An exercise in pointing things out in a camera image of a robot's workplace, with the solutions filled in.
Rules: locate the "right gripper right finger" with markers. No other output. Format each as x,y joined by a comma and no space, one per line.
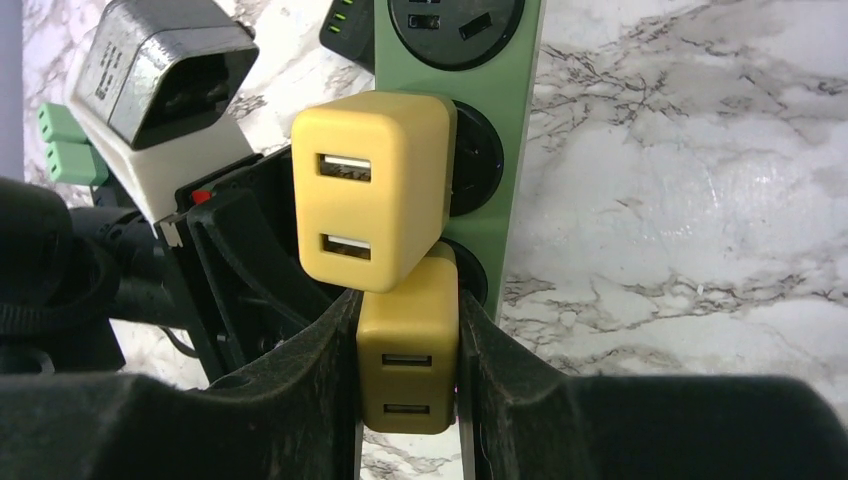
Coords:
521,418

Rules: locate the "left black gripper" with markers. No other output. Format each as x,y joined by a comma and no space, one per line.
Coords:
231,280

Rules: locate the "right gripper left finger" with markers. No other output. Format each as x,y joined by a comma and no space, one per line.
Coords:
291,414

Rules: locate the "yellow USB plug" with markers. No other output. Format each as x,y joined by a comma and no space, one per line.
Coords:
372,175
407,344

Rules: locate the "black strip with pink plugs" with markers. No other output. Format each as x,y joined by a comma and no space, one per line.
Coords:
348,30

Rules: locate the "green power strip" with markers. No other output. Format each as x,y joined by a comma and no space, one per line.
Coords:
482,55

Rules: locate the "green plug on strip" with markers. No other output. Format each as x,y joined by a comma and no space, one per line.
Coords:
75,164
57,124

